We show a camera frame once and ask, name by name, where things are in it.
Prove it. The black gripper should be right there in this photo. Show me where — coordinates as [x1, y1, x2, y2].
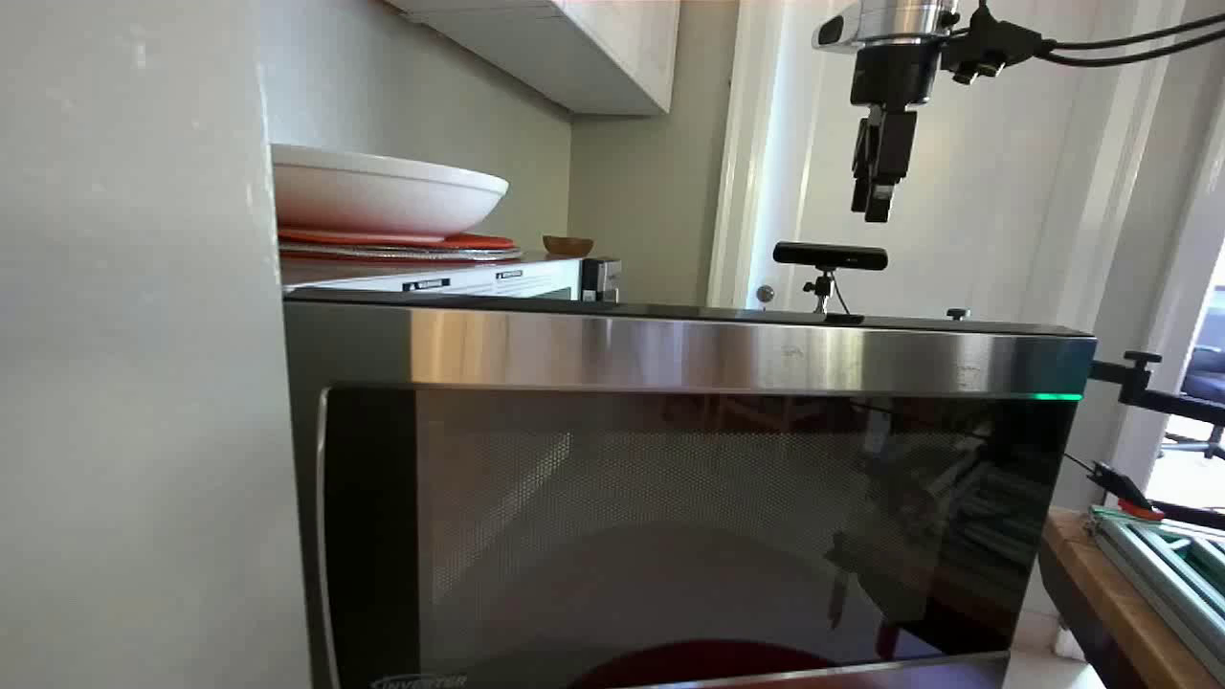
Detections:
[846, 38, 946, 227]

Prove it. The black steel microwave door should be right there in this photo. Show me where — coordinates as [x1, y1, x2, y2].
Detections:
[278, 287, 1099, 689]

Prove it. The white microwave body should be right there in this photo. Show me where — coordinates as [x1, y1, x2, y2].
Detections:
[278, 256, 590, 305]

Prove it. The small chrome fixture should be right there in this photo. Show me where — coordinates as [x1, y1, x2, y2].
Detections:
[580, 256, 628, 305]

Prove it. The small brown bowl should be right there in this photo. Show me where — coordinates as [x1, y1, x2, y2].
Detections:
[539, 230, 597, 259]

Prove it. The red black clip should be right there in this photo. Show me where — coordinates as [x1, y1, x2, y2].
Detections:
[1085, 458, 1167, 529]

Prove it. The stack of red plates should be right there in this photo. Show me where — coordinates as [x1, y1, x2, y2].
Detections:
[276, 221, 525, 268]

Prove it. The large white bowl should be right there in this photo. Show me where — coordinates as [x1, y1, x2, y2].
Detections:
[268, 142, 514, 241]

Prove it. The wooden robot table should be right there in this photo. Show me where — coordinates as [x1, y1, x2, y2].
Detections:
[1036, 510, 1225, 689]

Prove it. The black stereo camera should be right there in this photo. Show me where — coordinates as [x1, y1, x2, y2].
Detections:
[768, 239, 892, 319]

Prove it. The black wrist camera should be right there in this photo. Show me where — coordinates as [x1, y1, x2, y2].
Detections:
[937, 5, 1052, 88]

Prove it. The black cable bundle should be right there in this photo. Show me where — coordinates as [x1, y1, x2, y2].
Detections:
[1035, 13, 1225, 74]

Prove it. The white wall cabinet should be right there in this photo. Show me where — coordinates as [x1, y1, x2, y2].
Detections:
[380, 0, 688, 124]

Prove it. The black camera clamp arm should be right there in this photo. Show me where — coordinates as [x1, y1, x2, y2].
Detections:
[1087, 350, 1225, 464]

